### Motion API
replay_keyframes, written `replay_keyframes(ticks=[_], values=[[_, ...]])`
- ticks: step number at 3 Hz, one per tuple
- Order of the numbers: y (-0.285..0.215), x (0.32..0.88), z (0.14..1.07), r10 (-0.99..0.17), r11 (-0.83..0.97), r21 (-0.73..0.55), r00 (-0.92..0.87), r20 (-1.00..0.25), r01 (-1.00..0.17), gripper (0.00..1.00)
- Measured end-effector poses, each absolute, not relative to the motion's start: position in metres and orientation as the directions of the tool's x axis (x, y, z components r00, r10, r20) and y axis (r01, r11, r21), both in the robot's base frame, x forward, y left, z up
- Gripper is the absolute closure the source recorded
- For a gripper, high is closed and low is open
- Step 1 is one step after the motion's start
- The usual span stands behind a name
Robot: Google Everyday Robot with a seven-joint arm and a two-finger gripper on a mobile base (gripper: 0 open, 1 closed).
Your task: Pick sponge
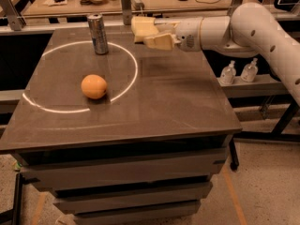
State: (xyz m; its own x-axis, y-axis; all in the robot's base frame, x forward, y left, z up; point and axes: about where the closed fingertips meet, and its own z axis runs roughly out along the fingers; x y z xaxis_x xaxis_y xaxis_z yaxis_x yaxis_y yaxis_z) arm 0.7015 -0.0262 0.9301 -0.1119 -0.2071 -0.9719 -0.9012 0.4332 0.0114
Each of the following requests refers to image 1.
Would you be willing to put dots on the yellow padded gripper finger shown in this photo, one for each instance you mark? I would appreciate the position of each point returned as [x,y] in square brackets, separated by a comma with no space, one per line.
[161,41]
[166,21]

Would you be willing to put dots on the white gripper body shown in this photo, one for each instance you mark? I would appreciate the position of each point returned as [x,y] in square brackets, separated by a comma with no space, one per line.
[188,34]

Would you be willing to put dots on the yellow sponge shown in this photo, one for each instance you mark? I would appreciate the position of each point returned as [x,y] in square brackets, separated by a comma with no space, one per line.
[143,27]

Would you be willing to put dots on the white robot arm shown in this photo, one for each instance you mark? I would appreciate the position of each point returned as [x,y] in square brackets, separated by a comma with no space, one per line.
[250,30]

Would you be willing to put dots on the white power strip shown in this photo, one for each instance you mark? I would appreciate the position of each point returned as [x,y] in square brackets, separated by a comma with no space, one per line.
[137,4]

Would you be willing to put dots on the clear sanitizer bottle left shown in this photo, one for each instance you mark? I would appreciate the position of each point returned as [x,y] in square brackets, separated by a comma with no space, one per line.
[228,74]

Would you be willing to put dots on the clear sanitizer bottle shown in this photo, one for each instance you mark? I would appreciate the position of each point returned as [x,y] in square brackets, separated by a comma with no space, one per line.
[228,74]
[249,71]

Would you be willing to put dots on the silver drink can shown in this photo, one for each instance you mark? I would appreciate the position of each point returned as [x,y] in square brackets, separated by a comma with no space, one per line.
[98,34]

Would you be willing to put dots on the clear sanitizer bottle right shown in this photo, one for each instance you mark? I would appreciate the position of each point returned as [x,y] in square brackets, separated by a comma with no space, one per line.
[249,71]

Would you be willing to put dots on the orange fruit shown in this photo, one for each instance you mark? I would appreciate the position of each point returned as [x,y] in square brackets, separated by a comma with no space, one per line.
[94,86]

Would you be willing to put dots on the grey table drawer unit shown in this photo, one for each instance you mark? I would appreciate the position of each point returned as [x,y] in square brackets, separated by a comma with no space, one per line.
[122,183]

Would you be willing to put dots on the grey metal bracket middle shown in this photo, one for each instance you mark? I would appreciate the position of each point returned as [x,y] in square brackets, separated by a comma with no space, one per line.
[126,11]

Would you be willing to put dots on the grey metal bracket left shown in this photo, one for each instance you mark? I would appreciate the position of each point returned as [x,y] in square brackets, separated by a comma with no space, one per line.
[15,20]

